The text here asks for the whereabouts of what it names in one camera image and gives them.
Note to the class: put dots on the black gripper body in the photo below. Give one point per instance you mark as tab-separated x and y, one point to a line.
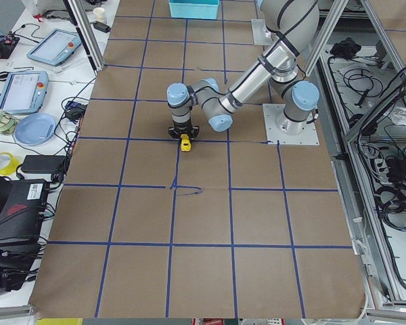
183	130

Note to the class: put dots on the yellow toy beetle car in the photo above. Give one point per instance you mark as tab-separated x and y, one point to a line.
185	143

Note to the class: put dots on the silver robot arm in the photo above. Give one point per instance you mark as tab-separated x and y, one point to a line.
293	25

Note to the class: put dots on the brown paper table cover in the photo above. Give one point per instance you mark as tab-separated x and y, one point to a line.
236	227

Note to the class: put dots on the light blue plastic bin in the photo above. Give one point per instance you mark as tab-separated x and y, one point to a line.
194	9

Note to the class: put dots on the light blue plate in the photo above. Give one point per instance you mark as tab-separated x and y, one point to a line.
35	129

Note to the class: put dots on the black power adapter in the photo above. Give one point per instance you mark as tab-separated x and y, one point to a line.
42	164

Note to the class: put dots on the white paper cup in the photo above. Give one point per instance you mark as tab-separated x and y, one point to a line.
100	14

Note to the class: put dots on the blue teach pendant far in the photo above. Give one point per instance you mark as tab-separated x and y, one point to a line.
55	48

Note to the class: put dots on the blue teach pendant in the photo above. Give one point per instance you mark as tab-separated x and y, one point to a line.
55	48
24	92

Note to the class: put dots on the blue teach pendant near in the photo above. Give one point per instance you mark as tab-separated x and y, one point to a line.
24	92

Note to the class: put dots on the yellow tape roll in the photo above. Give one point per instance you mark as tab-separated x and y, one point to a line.
8	163

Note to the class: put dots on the green tape rolls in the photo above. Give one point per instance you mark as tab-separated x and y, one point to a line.
8	123

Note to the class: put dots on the black computer box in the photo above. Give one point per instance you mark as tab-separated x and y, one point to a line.
21	205

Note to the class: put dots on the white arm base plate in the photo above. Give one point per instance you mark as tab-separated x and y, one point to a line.
282	131
261	35

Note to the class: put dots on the aluminium frame post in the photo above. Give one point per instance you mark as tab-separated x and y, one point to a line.
79	19

